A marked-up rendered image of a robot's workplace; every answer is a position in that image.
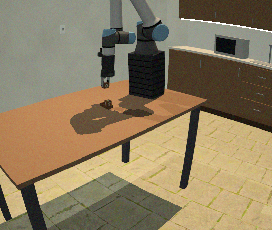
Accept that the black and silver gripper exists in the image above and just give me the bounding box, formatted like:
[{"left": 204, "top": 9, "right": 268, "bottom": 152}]
[{"left": 97, "top": 47, "right": 115, "bottom": 87}]

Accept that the brown calendar cube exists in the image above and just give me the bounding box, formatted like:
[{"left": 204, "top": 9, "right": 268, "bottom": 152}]
[
  {"left": 104, "top": 99, "right": 112, "bottom": 106},
  {"left": 102, "top": 82, "right": 109, "bottom": 89}
]

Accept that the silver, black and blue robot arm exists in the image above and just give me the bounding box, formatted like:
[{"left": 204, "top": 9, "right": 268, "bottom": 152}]
[{"left": 102, "top": 0, "right": 169, "bottom": 55}]

